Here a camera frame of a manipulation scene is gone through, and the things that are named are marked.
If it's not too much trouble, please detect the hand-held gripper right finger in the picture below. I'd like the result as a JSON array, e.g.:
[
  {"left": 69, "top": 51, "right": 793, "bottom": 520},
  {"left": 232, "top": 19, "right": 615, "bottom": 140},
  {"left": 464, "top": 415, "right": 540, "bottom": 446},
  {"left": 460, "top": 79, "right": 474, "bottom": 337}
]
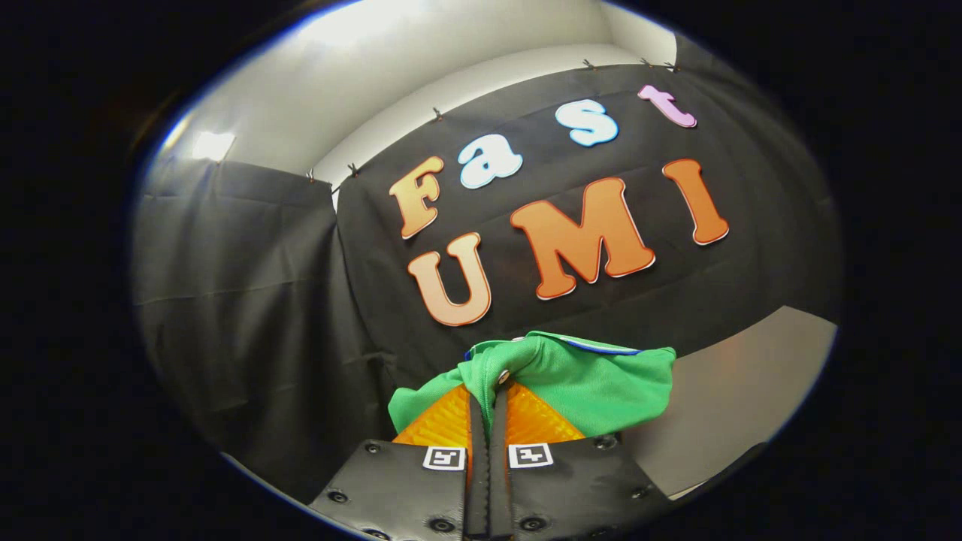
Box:
[{"left": 489, "top": 382, "right": 671, "bottom": 541}]

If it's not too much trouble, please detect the green polo shirt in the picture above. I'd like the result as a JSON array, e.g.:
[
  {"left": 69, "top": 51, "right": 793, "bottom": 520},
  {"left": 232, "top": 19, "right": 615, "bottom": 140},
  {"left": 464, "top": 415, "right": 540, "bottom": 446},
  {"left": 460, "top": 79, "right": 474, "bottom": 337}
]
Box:
[{"left": 388, "top": 331, "right": 677, "bottom": 438}]

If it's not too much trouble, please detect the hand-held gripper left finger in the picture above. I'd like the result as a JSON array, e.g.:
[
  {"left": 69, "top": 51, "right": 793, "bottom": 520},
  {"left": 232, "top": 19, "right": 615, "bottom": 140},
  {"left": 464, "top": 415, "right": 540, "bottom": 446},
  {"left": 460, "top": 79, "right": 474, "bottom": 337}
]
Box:
[{"left": 310, "top": 384, "right": 490, "bottom": 541}]

